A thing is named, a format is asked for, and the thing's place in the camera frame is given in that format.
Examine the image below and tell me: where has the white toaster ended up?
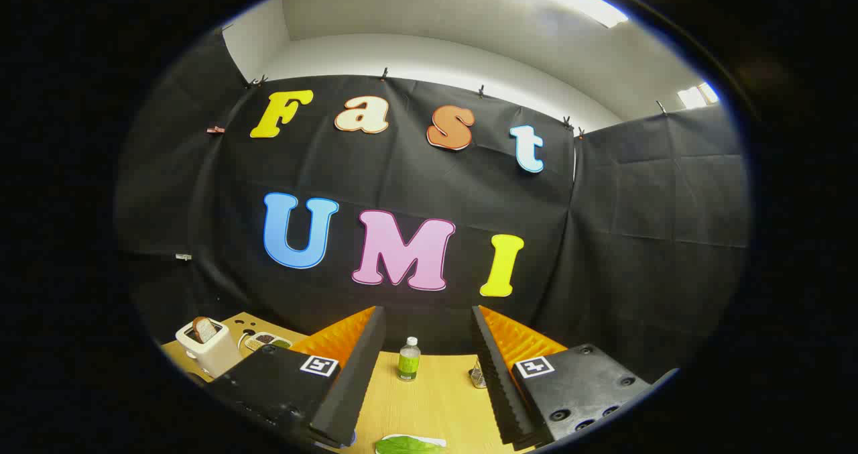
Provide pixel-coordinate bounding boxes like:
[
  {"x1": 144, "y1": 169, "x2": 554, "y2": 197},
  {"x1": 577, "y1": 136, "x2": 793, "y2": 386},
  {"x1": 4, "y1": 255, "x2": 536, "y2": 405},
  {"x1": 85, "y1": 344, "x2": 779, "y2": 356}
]
[{"x1": 176, "y1": 320, "x2": 243, "y2": 379}]

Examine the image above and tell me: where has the green lettuce leaf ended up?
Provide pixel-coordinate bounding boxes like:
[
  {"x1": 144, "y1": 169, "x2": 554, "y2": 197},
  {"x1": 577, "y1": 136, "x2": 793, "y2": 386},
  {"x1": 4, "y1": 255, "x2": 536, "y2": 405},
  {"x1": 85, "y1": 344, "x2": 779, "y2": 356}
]
[{"x1": 375, "y1": 435, "x2": 446, "y2": 454}]

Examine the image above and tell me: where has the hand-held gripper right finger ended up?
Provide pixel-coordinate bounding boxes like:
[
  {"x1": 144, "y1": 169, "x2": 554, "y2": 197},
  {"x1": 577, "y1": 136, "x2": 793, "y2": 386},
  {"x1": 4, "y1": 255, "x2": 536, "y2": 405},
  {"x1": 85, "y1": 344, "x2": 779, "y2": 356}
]
[{"x1": 471, "y1": 304, "x2": 656, "y2": 452}]

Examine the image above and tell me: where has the ceiling light panel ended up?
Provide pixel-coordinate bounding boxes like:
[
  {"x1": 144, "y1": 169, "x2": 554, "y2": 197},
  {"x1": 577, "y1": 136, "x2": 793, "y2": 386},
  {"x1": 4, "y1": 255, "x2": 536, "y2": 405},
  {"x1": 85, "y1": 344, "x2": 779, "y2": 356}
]
[{"x1": 483, "y1": 0, "x2": 629, "y2": 29}]

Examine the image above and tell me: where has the green label water bottle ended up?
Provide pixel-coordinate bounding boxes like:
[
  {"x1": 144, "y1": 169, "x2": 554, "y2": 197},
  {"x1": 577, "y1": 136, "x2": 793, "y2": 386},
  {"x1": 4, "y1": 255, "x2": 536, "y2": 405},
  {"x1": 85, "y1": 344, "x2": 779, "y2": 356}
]
[{"x1": 397, "y1": 337, "x2": 422, "y2": 382}]

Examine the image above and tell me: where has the bright window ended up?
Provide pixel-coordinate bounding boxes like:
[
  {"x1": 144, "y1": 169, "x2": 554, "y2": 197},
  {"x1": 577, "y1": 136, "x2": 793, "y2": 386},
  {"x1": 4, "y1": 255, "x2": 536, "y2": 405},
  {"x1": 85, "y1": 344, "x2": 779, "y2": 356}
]
[{"x1": 677, "y1": 82, "x2": 720, "y2": 109}]

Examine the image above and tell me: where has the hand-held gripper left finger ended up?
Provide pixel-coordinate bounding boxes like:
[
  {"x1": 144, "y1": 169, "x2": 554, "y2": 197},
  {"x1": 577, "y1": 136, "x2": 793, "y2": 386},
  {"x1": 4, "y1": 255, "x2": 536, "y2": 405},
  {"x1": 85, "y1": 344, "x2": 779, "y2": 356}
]
[{"x1": 204, "y1": 305, "x2": 388, "y2": 449}]

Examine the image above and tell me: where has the black backdrop cloth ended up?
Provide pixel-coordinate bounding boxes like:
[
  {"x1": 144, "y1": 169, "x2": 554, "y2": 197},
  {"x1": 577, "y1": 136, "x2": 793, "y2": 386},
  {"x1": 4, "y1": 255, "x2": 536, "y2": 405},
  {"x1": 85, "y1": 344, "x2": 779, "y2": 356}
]
[{"x1": 114, "y1": 28, "x2": 750, "y2": 381}]

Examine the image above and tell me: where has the white oblong plate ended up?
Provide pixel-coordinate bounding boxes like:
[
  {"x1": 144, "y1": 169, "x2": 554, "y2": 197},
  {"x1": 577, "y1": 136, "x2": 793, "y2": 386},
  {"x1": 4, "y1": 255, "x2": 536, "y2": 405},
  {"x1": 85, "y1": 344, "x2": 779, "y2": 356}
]
[{"x1": 382, "y1": 433, "x2": 448, "y2": 449}]

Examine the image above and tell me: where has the white divided grain dish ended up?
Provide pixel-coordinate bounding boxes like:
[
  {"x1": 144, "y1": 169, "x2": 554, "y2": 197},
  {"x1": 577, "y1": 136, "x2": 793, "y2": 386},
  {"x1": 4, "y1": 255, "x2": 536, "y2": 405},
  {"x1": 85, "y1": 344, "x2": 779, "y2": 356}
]
[{"x1": 238, "y1": 331, "x2": 294, "y2": 352}]

